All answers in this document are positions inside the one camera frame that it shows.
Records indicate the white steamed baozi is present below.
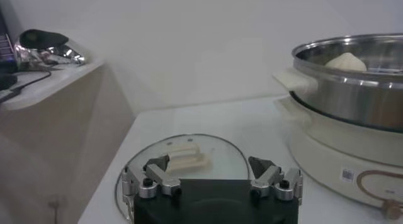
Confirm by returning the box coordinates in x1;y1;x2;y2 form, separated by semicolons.
324;52;368;72

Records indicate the steel steamer pot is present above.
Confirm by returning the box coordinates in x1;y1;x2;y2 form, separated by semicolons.
272;69;403;220

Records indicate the shiny chrome black device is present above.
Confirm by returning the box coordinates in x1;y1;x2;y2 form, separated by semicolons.
14;29;86;67

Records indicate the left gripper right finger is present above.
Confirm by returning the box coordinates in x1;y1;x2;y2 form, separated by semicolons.
247;155;304;203

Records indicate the glass lid with cream handle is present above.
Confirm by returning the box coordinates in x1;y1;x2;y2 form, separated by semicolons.
115;133;253;224

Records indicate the black laptop with lit screen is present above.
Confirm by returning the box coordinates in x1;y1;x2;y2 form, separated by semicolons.
0;8;18;74

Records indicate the white side table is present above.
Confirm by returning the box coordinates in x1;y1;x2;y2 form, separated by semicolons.
0;60;135;224

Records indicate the black thin desk cable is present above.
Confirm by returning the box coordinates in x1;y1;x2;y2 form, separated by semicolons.
0;70;53;103

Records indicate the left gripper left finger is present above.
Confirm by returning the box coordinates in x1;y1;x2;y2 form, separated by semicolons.
121;154;183;201

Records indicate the perforated steel steamer basket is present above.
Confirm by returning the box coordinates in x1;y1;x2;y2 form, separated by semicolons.
291;33;403;133

